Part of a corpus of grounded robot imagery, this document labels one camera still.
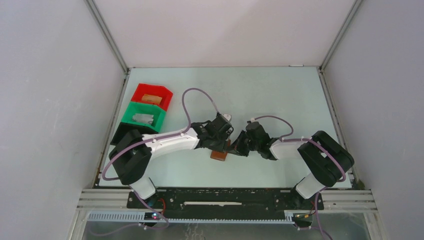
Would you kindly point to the red plastic bin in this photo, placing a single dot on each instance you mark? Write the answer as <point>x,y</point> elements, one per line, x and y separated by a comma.
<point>157,90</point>

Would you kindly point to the green plastic bin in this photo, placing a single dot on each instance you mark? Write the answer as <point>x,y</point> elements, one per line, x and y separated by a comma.
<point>134,107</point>

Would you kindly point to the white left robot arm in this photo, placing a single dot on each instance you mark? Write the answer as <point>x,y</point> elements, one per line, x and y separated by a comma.
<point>133,153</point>

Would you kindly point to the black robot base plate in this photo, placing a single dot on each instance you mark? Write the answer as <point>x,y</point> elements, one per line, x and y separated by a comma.
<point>237,204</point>

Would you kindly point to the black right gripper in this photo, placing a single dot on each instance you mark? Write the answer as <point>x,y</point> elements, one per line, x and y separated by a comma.
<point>236,148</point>

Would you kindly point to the black plastic bin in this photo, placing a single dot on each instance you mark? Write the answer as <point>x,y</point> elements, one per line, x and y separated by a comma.
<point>123,128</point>

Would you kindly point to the orange card in red bin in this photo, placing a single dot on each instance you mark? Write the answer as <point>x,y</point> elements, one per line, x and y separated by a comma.
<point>151,99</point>

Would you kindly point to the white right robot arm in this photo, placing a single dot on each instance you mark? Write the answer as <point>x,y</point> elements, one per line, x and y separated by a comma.
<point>327,161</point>

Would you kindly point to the brown leather card holder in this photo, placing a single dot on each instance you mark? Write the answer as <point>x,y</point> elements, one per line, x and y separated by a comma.
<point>219,155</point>

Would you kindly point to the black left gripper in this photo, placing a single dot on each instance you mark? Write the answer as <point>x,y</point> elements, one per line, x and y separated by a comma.
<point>222,146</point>

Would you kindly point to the clear card in green bin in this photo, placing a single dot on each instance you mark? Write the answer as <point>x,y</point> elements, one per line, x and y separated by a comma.
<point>143,118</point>

